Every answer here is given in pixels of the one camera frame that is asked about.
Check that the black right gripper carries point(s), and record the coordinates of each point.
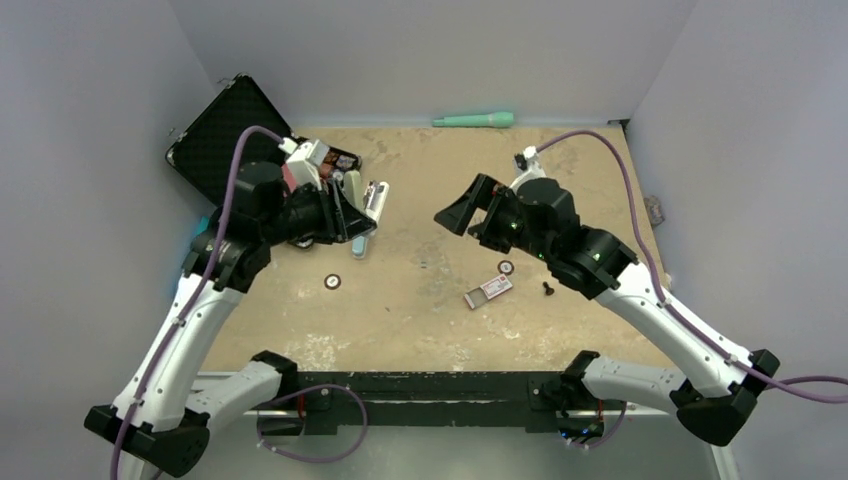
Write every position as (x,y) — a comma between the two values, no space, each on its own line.
(488,195)

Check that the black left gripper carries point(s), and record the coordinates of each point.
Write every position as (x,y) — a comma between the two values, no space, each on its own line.
(341,219)

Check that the light blue stapler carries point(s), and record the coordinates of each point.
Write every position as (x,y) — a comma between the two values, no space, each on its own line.
(359,247)

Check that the green stapler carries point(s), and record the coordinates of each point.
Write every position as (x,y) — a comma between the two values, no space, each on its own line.
(369,197)

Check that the red white staple box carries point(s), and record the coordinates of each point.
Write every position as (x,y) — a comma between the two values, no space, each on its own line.
(487,291)

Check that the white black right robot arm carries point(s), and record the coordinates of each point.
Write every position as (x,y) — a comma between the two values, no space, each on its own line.
(714,384)

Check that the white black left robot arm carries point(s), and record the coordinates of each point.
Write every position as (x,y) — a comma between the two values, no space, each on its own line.
(158,424)

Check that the poker chip near box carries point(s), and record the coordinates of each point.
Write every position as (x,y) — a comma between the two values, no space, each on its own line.
(505,267)

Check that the brown poker chip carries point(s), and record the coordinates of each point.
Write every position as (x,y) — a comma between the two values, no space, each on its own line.
(332,281)

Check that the teal green handheld massager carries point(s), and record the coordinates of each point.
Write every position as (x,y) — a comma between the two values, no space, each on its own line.
(498,120)

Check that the black poker chip case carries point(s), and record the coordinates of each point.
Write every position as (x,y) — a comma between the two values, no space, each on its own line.
(231,151)

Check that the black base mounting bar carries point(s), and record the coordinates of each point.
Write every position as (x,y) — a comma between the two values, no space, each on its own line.
(535,401)

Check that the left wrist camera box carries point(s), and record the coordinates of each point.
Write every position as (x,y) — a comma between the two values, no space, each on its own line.
(303,162)

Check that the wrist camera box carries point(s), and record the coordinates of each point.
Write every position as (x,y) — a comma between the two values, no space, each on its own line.
(303,162)
(527,166)

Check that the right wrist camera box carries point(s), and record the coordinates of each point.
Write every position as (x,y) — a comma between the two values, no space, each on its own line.
(527,166)

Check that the aluminium frame rail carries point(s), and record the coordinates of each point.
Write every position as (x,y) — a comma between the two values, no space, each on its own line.
(637,443)

